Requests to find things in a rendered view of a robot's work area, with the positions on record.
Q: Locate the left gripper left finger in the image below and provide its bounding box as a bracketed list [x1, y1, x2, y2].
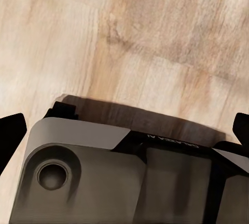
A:
[0, 113, 27, 175]

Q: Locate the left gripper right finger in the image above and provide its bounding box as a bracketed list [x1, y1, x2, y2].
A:
[232, 112, 249, 154]

